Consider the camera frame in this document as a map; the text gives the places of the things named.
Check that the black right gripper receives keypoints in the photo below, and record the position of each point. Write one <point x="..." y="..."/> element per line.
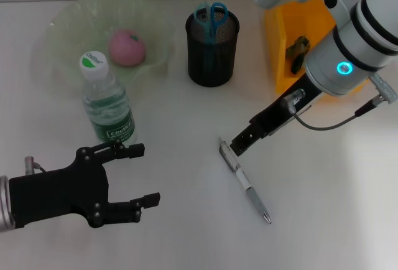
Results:
<point x="280" y="114"/>

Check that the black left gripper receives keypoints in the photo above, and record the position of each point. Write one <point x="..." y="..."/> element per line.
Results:
<point x="59" y="192"/>

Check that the silver white ballpoint pen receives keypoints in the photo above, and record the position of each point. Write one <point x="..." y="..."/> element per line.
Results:
<point x="256" y="201"/>

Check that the clear green-label water bottle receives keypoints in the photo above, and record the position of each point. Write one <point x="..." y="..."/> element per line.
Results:
<point x="105" y="105"/>

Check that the green plastic wrapper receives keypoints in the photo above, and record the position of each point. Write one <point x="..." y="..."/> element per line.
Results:
<point x="297" y="52"/>

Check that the blue plastic scissors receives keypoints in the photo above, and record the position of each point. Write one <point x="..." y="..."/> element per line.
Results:
<point x="212" y="30"/>

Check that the pink toy peach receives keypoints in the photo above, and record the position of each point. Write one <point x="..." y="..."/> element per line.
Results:
<point x="126" y="49"/>

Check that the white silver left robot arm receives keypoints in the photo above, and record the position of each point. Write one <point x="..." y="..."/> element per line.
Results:
<point x="6" y="204"/>

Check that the black mesh pen holder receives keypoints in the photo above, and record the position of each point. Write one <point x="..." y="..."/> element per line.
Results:
<point x="211" y="61"/>

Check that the pale green glass fruit plate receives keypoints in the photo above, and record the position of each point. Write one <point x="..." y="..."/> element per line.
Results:
<point x="77" y="21"/>

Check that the yellow plastic bin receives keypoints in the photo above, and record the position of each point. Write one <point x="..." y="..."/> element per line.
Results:
<point x="280" y="33"/>

